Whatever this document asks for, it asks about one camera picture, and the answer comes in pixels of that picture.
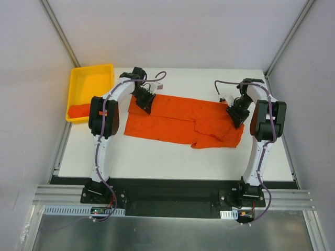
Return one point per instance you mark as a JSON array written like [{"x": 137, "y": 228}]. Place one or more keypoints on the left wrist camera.
[{"x": 154, "y": 86}]

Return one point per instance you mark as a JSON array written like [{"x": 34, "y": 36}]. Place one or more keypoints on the rolled orange t shirt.
[{"x": 79, "y": 111}]

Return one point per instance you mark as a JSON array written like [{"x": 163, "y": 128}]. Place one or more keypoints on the left aluminium frame post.
[{"x": 47, "y": 8}]

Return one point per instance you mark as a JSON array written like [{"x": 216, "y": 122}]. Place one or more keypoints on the aluminium frame post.
[
  {"x": 47, "y": 8},
  {"x": 290, "y": 35}
]

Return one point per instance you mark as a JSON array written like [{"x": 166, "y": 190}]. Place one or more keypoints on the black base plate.
[{"x": 175, "y": 198}]

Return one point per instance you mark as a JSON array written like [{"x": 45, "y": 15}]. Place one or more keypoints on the yellow plastic bin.
[{"x": 87, "y": 82}]

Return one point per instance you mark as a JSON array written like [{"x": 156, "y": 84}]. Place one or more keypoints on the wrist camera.
[
  {"x": 154, "y": 86},
  {"x": 228, "y": 99}
]

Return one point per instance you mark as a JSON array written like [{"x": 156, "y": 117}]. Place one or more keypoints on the orange t shirt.
[
  {"x": 198, "y": 123},
  {"x": 79, "y": 111}
]

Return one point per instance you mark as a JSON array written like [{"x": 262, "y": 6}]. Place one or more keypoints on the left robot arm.
[{"x": 104, "y": 123}]

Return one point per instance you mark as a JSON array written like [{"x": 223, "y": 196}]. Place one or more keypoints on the right aluminium frame post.
[{"x": 290, "y": 35}]

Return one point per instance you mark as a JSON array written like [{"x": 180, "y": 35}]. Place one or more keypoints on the white cable duct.
[
  {"x": 82, "y": 211},
  {"x": 229, "y": 215}
]

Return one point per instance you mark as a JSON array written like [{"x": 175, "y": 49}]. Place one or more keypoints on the aluminium front rail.
[{"x": 282, "y": 199}]

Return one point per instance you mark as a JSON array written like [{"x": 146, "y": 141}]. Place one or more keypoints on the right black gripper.
[{"x": 236, "y": 113}]

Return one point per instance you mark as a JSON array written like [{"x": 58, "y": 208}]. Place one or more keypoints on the right white cable duct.
[{"x": 229, "y": 215}]

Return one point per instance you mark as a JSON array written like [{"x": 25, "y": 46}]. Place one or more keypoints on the left white cable duct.
[{"x": 82, "y": 211}]

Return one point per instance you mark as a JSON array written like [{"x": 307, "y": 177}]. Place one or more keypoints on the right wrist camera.
[{"x": 228, "y": 99}]

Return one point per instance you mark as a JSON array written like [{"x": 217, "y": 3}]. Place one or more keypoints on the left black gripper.
[{"x": 145, "y": 99}]

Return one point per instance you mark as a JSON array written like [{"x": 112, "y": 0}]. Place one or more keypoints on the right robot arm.
[{"x": 266, "y": 126}]

